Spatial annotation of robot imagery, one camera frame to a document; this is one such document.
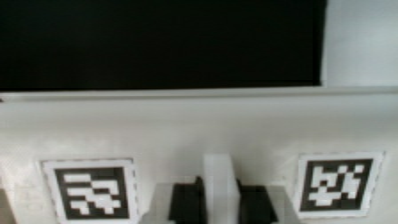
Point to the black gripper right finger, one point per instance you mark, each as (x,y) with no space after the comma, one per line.
(261,204)

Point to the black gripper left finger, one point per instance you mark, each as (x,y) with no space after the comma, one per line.
(181,202)

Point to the white cabinet body box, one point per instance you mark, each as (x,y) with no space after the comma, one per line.
(191,45)

